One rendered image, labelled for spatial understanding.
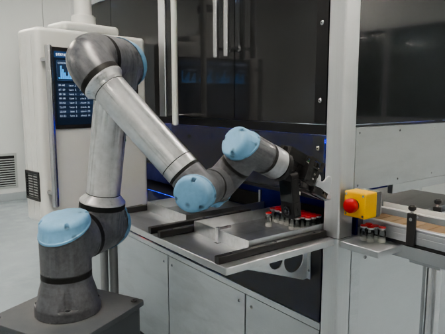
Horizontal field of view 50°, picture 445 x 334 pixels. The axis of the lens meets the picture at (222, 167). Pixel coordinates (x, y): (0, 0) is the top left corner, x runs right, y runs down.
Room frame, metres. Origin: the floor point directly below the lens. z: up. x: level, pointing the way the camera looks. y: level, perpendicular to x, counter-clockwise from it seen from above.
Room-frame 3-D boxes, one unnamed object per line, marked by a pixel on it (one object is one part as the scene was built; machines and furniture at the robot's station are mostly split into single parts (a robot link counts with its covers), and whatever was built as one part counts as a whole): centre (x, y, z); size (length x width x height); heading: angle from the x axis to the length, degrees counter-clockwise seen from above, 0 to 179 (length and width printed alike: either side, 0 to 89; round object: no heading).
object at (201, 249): (1.52, 0.01, 0.87); 0.70 x 0.48 x 0.02; 37
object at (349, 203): (1.28, -0.35, 0.99); 0.04 x 0.04 x 0.04; 37
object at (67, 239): (1.08, 0.36, 0.96); 0.13 x 0.12 x 0.14; 160
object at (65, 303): (1.07, 0.37, 0.84); 0.15 x 0.15 x 0.10
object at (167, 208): (1.70, 0.06, 0.90); 0.34 x 0.26 x 0.04; 127
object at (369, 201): (1.30, -0.39, 1.00); 0.08 x 0.07 x 0.07; 127
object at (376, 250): (1.32, -0.43, 0.87); 0.14 x 0.13 x 0.02; 127
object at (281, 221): (1.48, -0.21, 0.90); 0.18 x 0.02 x 0.05; 37
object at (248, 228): (1.42, -0.13, 0.90); 0.34 x 0.26 x 0.04; 127
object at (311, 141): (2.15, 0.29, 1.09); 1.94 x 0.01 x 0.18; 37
